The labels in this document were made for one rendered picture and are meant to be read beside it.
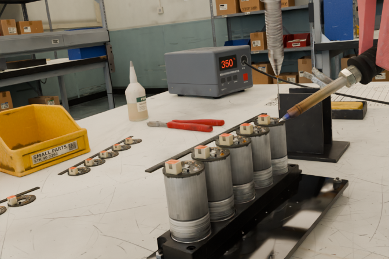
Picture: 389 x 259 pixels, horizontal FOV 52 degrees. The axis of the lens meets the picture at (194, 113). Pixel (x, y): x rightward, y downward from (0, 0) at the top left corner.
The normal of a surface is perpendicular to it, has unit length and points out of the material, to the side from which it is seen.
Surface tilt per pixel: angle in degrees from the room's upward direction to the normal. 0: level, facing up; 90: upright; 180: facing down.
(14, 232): 0
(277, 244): 0
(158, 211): 0
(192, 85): 90
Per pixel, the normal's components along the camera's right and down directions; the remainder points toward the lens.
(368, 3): 0.18, 0.12
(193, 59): -0.72, 0.22
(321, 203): -0.11, -0.97
